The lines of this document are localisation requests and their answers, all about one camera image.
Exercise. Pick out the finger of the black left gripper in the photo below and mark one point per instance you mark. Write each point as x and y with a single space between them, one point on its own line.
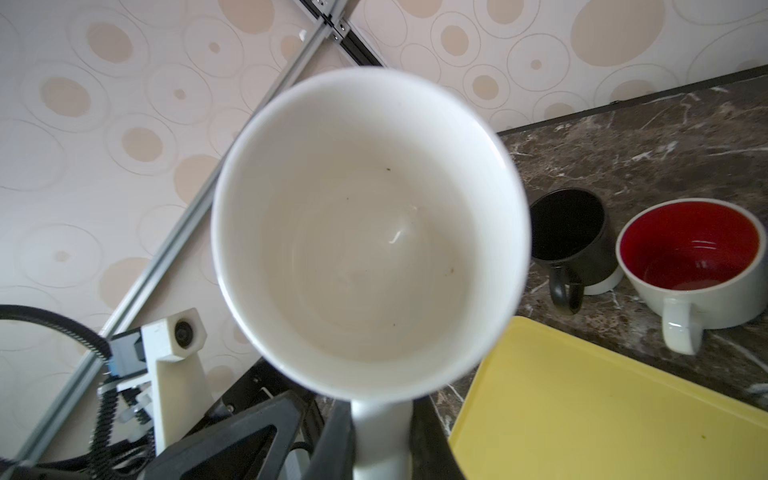
253 444

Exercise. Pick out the yellow plastic tray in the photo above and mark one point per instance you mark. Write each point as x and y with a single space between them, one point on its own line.
548 405

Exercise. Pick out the aluminium rail left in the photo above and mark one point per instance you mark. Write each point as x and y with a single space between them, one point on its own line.
90 368

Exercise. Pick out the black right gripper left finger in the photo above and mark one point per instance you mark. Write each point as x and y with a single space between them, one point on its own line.
333 455

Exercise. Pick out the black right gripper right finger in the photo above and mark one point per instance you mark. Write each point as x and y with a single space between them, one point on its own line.
432 458

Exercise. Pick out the black mug white bottom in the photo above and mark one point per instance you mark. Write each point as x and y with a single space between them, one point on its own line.
574 240

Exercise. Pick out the white ribbed-bottom mug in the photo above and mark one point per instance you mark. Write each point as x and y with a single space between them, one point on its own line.
371 237

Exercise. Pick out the black corner frame post left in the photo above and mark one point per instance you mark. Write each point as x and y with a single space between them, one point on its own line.
336 14

